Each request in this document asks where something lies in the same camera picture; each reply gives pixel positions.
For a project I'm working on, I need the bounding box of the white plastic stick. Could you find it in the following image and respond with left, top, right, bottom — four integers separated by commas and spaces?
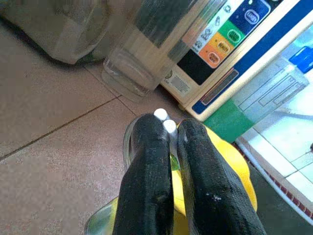
163, 119, 178, 141

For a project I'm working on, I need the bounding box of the glass jar with orange lid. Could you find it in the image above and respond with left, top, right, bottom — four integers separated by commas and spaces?
101, 0, 228, 98

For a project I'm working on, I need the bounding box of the beige water ioniser appliance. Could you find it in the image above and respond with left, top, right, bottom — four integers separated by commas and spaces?
160, 0, 313, 122

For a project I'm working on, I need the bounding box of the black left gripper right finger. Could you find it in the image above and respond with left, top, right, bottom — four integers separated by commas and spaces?
177, 118, 267, 235

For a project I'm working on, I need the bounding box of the round steel plate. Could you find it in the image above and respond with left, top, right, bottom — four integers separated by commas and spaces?
84, 203, 118, 235

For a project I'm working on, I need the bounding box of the yellow plastic bowl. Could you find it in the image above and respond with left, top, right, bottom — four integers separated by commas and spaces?
107, 119, 258, 235

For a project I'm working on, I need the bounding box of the brown-filled jar with pink lid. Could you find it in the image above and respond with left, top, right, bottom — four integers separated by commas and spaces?
0, 0, 113, 66

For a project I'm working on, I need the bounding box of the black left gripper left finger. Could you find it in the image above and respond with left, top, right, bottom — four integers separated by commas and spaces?
112, 113, 174, 235

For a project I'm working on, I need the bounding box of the green soap bottle blue cap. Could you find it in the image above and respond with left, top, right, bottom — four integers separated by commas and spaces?
202, 24, 313, 145

